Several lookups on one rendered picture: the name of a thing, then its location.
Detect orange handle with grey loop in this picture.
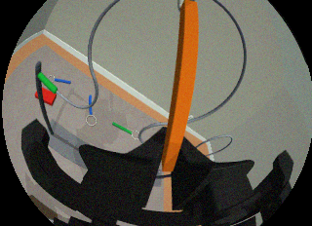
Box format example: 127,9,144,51
161,0,199,171

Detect red rectangular block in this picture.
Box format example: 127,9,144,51
34,87,56,105

